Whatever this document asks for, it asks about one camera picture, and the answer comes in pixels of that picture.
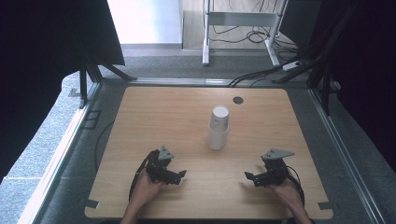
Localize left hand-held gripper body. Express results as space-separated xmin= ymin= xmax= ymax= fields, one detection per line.
xmin=145 ymin=145 xmax=179 ymax=186

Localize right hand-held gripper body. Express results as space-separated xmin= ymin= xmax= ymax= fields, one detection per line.
xmin=257 ymin=148 xmax=296 ymax=188

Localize white paper cup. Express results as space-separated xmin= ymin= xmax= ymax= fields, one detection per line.
xmin=206 ymin=124 xmax=230 ymax=151
xmin=208 ymin=105 xmax=231 ymax=133

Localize person's right hand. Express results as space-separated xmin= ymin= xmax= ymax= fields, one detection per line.
xmin=268 ymin=178 xmax=305 ymax=210

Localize person's left hand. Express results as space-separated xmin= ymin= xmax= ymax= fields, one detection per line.
xmin=130 ymin=169 xmax=165 ymax=207

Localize white power strip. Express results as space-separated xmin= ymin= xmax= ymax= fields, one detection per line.
xmin=282 ymin=60 xmax=304 ymax=72

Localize black tripod stand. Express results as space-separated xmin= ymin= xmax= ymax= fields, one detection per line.
xmin=78 ymin=46 xmax=138 ymax=110
xmin=272 ymin=0 xmax=359 ymax=117

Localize black curtain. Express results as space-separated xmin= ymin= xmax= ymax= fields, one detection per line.
xmin=311 ymin=0 xmax=396 ymax=174
xmin=0 ymin=0 xmax=126 ymax=185

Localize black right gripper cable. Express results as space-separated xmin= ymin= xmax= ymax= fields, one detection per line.
xmin=285 ymin=164 xmax=306 ymax=207

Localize thin black floor cable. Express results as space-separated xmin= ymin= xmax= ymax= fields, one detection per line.
xmin=93 ymin=119 xmax=117 ymax=173

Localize black floor cables bundle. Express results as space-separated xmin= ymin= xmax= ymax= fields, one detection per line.
xmin=227 ymin=46 xmax=316 ymax=88

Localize loose black cables under stand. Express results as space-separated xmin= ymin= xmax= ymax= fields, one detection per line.
xmin=208 ymin=0 xmax=300 ymax=54

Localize white metal stand frame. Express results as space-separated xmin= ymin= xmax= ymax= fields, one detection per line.
xmin=202 ymin=0 xmax=290 ymax=67

